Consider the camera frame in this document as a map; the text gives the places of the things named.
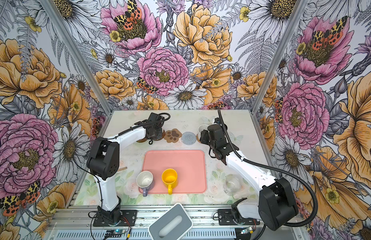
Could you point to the pink rectangular tray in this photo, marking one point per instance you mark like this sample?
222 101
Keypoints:
189 164

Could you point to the matte brown round coaster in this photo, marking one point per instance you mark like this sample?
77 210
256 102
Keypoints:
142 140

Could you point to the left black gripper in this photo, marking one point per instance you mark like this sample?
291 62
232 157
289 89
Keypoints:
159 135

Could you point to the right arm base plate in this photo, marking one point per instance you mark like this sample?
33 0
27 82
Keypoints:
230 217

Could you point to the yellow mug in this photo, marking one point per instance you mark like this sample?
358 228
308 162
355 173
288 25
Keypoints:
170 180

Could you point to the clear glass cup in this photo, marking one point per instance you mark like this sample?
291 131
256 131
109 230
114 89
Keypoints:
232 184

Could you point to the brown paw print coaster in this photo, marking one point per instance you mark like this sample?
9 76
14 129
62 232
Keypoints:
172 136

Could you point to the green circuit board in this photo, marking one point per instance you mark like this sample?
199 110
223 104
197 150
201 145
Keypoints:
113 233

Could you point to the white mug purple handle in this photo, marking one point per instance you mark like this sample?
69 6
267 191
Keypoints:
145 181

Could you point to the aluminium front rail frame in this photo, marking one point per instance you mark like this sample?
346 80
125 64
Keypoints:
77 225

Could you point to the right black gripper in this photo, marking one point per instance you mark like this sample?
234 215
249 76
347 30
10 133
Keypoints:
204 134

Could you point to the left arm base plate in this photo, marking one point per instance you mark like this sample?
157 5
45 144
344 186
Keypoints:
115 218

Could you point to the grey blue round coaster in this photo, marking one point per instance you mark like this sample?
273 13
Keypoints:
188 138

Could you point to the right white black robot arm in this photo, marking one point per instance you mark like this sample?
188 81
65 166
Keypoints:
276 205

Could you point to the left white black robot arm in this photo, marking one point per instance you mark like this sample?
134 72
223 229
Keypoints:
104 162

